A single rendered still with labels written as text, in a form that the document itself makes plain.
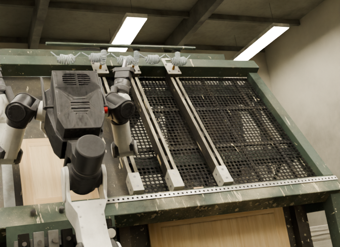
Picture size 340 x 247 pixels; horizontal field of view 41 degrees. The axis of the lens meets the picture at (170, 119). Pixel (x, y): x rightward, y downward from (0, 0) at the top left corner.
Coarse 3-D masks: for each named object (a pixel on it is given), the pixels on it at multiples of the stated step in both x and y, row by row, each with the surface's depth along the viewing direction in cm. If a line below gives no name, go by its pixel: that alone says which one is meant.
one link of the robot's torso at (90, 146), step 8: (88, 136) 174; (96, 136) 175; (72, 144) 175; (80, 144) 170; (88, 144) 171; (96, 144) 172; (104, 144) 173; (72, 152) 173; (80, 152) 168; (88, 152) 169; (96, 152) 170; (104, 152) 171; (64, 160) 191; (72, 160) 175; (80, 160) 170; (88, 160) 169; (96, 160) 170; (72, 168) 178; (80, 168) 173; (88, 168) 173; (96, 168) 175; (80, 176) 177; (88, 176) 177
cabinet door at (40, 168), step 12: (24, 144) 248; (36, 144) 250; (48, 144) 252; (24, 156) 241; (36, 156) 243; (48, 156) 245; (24, 168) 235; (36, 168) 237; (48, 168) 239; (60, 168) 241; (24, 180) 229; (36, 180) 231; (48, 180) 233; (60, 180) 234; (24, 192) 223; (36, 192) 225; (48, 192) 227; (60, 192) 228; (72, 192) 230; (96, 192) 233; (24, 204) 218
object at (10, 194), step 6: (6, 168) 229; (6, 174) 226; (12, 174) 227; (6, 180) 224; (12, 180) 224; (6, 186) 221; (12, 186) 222; (6, 192) 218; (12, 192) 219; (6, 198) 215; (12, 198) 216; (6, 204) 213; (12, 204) 214
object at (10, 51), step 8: (80, 56) 358; (112, 56) 368; (144, 56) 378; (160, 56) 384; (184, 56) 392; (192, 56) 395; (200, 56) 398; (208, 56) 402; (216, 56) 404; (224, 56) 408
